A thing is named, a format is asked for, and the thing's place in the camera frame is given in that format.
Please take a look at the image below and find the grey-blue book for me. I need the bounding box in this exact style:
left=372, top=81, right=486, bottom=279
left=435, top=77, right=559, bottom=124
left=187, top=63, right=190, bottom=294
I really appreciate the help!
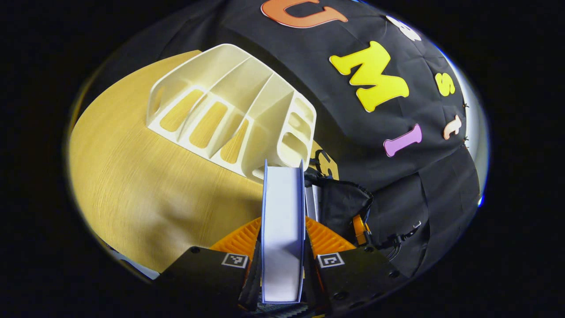
left=260, top=160, right=306, bottom=304

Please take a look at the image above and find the black backdrop cloth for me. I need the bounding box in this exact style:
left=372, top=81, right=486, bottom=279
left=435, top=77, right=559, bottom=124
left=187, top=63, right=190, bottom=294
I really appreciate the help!
left=84, top=0, right=482, bottom=279

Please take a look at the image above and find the blue schoolbag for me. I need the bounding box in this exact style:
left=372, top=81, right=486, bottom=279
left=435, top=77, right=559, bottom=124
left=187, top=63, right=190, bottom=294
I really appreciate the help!
left=304, top=149, right=376, bottom=235

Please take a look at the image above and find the black cable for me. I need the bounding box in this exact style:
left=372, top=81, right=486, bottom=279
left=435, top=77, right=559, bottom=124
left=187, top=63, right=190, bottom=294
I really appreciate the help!
left=373, top=221, right=422, bottom=261

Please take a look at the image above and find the white plastic bookshelf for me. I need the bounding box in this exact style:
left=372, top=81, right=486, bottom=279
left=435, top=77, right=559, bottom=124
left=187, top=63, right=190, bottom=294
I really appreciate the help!
left=146, top=43, right=317, bottom=184

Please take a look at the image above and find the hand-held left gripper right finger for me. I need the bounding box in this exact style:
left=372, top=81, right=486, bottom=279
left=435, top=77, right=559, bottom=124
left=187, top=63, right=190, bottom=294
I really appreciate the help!
left=305, top=216, right=409, bottom=315

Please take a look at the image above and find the white book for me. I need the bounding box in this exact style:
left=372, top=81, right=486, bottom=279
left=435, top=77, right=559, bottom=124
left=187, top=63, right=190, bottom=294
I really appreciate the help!
left=305, top=185, right=321, bottom=222

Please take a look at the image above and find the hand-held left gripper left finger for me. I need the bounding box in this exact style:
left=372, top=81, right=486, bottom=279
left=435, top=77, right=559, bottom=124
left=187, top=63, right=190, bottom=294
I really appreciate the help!
left=159, top=216, right=263, bottom=312

